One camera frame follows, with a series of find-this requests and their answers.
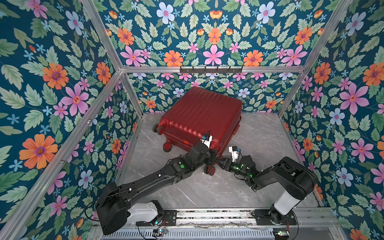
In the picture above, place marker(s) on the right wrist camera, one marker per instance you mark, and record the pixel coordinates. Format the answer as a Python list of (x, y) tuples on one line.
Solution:
[(235, 153)]

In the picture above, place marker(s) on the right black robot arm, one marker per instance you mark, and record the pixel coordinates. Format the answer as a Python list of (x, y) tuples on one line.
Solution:
[(296, 180)]

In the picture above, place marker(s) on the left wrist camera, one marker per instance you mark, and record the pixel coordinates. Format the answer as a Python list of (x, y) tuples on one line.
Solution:
[(207, 139)]

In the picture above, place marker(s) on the white slotted cable duct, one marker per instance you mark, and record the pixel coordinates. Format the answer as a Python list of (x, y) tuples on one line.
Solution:
[(192, 234)]

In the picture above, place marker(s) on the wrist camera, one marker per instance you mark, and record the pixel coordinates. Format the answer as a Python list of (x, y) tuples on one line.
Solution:
[(207, 139), (235, 153)]

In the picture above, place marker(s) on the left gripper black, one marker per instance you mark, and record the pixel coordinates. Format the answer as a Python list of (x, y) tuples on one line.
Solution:
[(214, 155)]

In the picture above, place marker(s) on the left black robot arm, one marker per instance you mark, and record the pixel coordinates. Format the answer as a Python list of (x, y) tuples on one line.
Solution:
[(115, 201)]

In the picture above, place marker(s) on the red hard-shell suitcase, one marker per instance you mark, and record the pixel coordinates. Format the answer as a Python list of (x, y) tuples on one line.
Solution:
[(199, 112)]

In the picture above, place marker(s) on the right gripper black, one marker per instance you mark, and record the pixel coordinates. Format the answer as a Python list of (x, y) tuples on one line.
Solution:
[(227, 164)]

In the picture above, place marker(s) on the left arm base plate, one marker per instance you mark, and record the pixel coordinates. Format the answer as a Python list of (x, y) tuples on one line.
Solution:
[(165, 218)]

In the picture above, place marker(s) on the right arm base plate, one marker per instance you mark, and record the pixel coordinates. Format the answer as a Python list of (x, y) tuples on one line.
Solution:
[(268, 217)]

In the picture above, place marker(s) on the aluminium cage frame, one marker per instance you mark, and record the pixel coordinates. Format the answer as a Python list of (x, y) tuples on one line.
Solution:
[(68, 113)]

